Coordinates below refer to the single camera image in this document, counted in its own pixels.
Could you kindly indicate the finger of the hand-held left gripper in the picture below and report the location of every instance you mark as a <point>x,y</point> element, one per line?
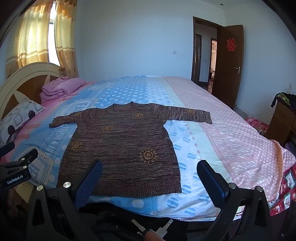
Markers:
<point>24,158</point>
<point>5,149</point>

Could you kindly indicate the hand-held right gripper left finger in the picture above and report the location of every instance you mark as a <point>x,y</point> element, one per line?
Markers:
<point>89,183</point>

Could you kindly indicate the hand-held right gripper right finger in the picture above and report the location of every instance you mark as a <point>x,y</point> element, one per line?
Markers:
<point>214,183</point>

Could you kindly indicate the brown knit sweater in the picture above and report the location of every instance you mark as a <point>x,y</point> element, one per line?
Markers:
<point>124,143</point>

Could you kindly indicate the dark clothes pile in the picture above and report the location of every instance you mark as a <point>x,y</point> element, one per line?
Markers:
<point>286,97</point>

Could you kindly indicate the patterned pillow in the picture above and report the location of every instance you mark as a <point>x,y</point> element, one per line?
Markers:
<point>19,115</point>

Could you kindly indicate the polka dot bed sheet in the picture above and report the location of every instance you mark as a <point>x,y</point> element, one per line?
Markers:
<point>226,148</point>

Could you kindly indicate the person's dark clothing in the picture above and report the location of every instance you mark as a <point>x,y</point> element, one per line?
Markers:
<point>115,220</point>

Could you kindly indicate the silver key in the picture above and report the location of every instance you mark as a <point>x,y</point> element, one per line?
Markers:
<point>165,227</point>
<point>137,226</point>

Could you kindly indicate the red printed blanket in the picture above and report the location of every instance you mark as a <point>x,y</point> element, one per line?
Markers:
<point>285,194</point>

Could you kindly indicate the red floral cloth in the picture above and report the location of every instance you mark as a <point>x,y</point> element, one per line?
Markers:
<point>257,125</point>

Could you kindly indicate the cream and wood headboard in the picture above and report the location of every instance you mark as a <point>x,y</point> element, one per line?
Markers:
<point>27,76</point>

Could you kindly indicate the folded pink blanket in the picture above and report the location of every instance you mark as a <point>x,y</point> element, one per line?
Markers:
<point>61,88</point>

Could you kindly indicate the wooden cabinet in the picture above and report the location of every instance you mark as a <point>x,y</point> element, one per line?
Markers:
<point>281,122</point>

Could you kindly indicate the dark wooden door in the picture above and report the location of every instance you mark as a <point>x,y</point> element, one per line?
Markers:
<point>227,76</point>

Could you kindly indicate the wide yellow patterned curtain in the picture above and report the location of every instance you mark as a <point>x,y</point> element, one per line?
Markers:
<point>30,34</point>

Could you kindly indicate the narrow yellow patterned curtain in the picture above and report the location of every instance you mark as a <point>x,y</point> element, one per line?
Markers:
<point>67,39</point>

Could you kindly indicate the window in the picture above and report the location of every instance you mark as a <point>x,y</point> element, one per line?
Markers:
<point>52,32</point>

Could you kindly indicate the red paper door decoration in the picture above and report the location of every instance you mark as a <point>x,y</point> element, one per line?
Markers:
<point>231,45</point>

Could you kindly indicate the wooden bed frame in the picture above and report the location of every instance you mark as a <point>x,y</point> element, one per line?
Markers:
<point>24,193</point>

